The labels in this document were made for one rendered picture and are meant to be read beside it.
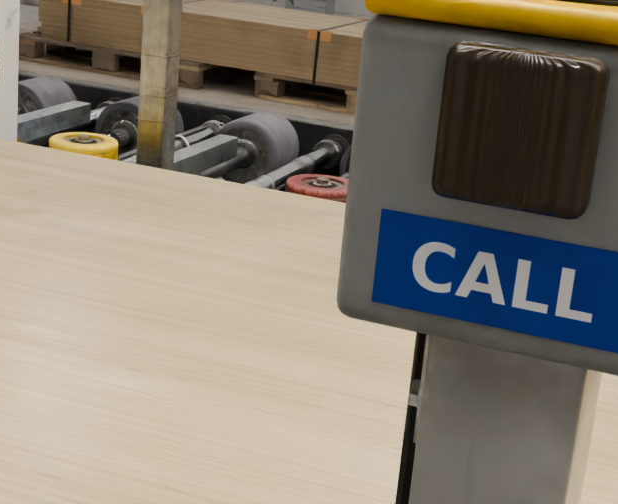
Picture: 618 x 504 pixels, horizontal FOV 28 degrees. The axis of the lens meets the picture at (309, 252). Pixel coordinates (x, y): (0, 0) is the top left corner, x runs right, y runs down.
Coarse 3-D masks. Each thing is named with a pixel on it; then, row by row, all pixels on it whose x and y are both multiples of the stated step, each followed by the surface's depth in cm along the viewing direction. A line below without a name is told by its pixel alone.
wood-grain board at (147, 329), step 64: (0, 192) 124; (64, 192) 127; (128, 192) 129; (192, 192) 131; (256, 192) 133; (0, 256) 106; (64, 256) 107; (128, 256) 109; (192, 256) 110; (256, 256) 112; (320, 256) 114; (0, 320) 92; (64, 320) 93; (128, 320) 94; (192, 320) 95; (256, 320) 97; (320, 320) 98; (0, 384) 81; (64, 384) 82; (128, 384) 83; (192, 384) 84; (256, 384) 85; (320, 384) 86; (384, 384) 87; (0, 448) 73; (64, 448) 74; (128, 448) 74; (192, 448) 75; (256, 448) 76; (320, 448) 77; (384, 448) 77
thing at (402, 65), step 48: (384, 0) 24; (432, 0) 24; (480, 0) 24; (528, 0) 24; (576, 0) 24; (384, 48) 24; (432, 48) 24; (528, 48) 24; (576, 48) 23; (384, 96) 25; (432, 96) 24; (384, 144) 25; (432, 144) 25; (384, 192) 25; (432, 192) 25; (576, 240) 24; (480, 336) 25; (528, 336) 25
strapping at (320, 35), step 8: (64, 0) 700; (72, 0) 698; (80, 0) 696; (200, 0) 727; (312, 32) 647; (320, 32) 645; (328, 32) 643; (320, 40) 646; (328, 40) 644; (312, 80) 653
